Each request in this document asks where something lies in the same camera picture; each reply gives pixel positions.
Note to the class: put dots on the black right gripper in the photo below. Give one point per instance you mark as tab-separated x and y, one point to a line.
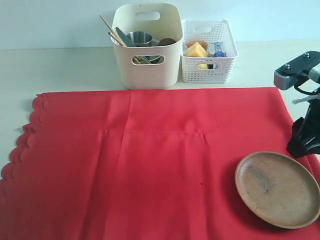
305	139

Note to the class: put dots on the round wooden plate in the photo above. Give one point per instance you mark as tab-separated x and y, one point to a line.
278	189

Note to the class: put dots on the blue white milk carton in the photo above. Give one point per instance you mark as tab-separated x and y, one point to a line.
216	50

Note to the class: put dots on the yellow lemon with sticker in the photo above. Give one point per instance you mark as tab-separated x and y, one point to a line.
202	66

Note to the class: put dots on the fried chicken nugget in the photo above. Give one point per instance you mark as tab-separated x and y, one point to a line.
204	44

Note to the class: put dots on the red scalloped table cloth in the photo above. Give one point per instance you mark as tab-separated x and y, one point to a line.
142	165

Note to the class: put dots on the yellow cheese wedge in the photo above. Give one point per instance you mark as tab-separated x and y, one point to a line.
196	50

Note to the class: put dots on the dark wooden spoon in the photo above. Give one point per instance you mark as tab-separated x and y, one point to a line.
166	41

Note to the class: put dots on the stainless steel cup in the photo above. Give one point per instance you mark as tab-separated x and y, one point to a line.
144	39

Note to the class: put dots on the stainless steel table knife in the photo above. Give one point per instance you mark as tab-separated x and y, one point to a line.
124	38

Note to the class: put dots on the wooden chopstick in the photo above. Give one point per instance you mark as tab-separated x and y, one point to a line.
108	25
117	39

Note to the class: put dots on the white perforated plastic basket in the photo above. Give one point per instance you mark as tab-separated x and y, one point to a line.
208	30

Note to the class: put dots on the cream plastic storage bin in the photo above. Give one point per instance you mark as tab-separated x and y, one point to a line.
161	20

